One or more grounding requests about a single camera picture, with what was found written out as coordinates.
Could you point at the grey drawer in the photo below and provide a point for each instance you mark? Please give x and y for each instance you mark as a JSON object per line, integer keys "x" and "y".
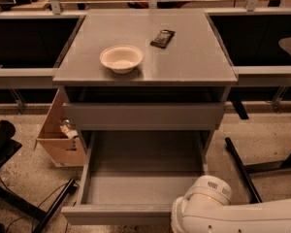
{"x": 99, "y": 116}
{"x": 133, "y": 177}

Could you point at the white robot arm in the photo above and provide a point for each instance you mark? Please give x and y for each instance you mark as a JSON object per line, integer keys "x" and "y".
{"x": 206, "y": 208}

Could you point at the grey top drawer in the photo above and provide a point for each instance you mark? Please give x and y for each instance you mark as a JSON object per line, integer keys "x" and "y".
{"x": 99, "y": 116}

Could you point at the grey drawer cabinet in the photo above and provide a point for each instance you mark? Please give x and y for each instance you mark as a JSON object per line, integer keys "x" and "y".
{"x": 192, "y": 69}

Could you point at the white paper bowl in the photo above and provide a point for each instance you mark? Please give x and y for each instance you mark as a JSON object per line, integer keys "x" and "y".
{"x": 121, "y": 59}

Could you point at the black snack packet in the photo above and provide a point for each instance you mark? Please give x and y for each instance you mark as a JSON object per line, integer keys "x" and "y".
{"x": 163, "y": 38}

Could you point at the wooden box on floor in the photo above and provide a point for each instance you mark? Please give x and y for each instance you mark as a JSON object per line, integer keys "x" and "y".
{"x": 62, "y": 150}

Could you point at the black stand leg right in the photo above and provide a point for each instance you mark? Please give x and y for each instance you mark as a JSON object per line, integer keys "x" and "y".
{"x": 247, "y": 170}

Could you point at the black stand leg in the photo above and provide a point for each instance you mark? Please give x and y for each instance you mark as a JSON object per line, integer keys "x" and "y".
{"x": 247, "y": 170}
{"x": 35, "y": 212}

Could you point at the black stand leg left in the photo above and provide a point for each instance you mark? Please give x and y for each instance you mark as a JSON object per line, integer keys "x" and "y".
{"x": 35, "y": 212}

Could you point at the black office chair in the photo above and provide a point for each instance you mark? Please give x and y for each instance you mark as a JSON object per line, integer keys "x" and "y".
{"x": 8, "y": 146}

